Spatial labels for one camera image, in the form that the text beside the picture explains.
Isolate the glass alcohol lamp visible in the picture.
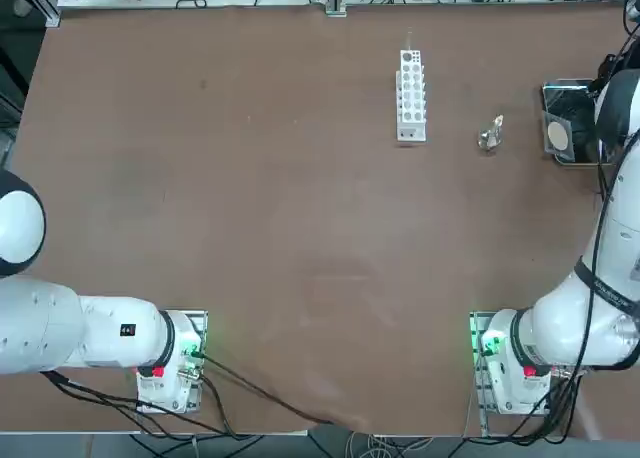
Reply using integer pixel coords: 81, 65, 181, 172
476, 113, 506, 152

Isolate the stainless steel tray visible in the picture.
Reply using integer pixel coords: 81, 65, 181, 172
540, 78, 619, 167

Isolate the white test tube rack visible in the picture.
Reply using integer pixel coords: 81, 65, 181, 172
396, 49, 430, 144

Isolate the black left arm base cable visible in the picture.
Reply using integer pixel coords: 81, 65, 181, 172
196, 350, 347, 428

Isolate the wire gauze with ceramic centre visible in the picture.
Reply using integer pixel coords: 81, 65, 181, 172
542, 111, 574, 155

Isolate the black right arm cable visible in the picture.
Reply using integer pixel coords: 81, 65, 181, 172
549, 127, 640, 445

